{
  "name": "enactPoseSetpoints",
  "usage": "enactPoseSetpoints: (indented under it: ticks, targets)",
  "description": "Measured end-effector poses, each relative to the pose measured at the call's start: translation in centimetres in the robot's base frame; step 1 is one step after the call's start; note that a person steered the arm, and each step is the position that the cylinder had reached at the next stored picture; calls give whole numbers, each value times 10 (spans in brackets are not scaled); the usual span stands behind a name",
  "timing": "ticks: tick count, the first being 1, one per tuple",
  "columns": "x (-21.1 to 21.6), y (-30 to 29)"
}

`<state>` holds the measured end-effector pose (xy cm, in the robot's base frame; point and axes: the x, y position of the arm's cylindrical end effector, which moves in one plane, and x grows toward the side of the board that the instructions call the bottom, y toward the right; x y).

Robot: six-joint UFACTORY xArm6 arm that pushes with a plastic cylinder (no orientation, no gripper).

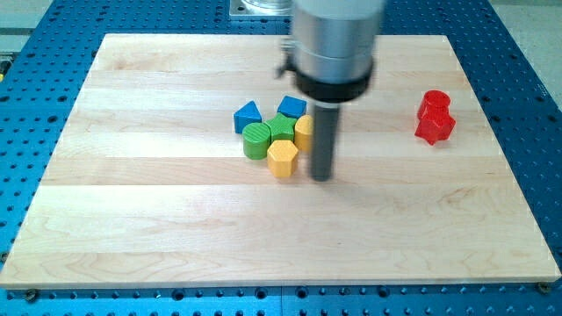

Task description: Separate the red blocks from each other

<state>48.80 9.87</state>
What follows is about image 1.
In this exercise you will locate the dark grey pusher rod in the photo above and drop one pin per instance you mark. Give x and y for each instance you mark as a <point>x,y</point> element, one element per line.
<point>325,123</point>

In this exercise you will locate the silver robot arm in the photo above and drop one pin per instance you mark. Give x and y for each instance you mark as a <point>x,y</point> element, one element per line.
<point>330,52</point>

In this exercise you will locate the yellow rounded block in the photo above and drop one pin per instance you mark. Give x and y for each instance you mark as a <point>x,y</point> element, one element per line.
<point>303,132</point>

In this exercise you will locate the blue cube block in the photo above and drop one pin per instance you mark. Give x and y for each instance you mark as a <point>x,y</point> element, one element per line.
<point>292,107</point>

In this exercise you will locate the green star block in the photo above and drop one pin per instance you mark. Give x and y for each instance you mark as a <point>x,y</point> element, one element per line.
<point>281,127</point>

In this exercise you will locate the yellow hexagon block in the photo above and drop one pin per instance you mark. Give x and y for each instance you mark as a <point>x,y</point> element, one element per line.
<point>282,158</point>

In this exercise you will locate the green cylinder block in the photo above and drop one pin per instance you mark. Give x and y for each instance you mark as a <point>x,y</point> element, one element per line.
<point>256,140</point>

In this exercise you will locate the blue triangle block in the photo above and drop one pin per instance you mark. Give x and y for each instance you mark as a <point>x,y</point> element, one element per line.
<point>246,115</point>

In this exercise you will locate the red star block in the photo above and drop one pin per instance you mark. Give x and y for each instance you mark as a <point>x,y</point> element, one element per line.
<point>435,124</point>

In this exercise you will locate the red cylinder block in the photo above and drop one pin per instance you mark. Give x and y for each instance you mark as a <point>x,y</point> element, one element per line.
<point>434,102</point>

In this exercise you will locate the wooden board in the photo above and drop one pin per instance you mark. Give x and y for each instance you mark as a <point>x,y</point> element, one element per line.
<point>148,185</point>

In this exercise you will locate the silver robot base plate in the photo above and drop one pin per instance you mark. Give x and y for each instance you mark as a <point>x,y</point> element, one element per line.
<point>251,8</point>

